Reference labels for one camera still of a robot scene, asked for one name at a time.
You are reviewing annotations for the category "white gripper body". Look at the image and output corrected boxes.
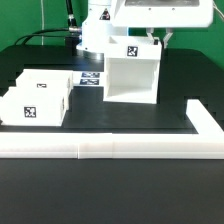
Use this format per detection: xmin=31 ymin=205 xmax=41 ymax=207
xmin=110 ymin=0 xmax=213 ymax=28

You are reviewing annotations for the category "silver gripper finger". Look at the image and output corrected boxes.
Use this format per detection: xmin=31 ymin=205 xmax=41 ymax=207
xmin=163 ymin=28 xmax=173 ymax=47
xmin=146 ymin=28 xmax=154 ymax=42

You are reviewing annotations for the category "white drawer cabinet box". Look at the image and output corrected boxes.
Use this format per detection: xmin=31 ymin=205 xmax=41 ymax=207
xmin=103 ymin=36 xmax=162 ymax=104

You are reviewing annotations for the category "white front drawer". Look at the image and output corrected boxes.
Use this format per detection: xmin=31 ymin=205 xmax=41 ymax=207
xmin=0 ymin=87 xmax=68 ymax=126

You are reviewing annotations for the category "white drawer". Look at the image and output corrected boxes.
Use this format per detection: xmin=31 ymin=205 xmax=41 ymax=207
xmin=0 ymin=87 xmax=68 ymax=126
xmin=16 ymin=69 xmax=73 ymax=97

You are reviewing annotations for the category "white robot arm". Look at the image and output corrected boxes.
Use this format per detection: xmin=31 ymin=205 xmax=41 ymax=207
xmin=77 ymin=0 xmax=213 ymax=60

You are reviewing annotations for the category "white rear drawer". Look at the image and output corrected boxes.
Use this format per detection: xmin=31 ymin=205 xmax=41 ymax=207
xmin=16 ymin=69 xmax=73 ymax=97

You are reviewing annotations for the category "black connector block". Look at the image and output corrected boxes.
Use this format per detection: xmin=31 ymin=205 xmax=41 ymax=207
xmin=65 ymin=36 xmax=80 ymax=51

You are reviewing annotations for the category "white marker tag plate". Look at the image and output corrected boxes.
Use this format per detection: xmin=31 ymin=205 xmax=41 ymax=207
xmin=73 ymin=71 xmax=105 ymax=87

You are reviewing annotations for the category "white L-shaped fence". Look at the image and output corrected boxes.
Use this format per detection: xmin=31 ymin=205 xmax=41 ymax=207
xmin=0 ymin=99 xmax=224 ymax=159

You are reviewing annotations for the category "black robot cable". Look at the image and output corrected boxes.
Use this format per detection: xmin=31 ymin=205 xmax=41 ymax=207
xmin=13 ymin=0 xmax=83 ymax=46

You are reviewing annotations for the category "white cord on wall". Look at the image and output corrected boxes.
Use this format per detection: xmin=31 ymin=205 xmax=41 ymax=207
xmin=40 ymin=0 xmax=45 ymax=46

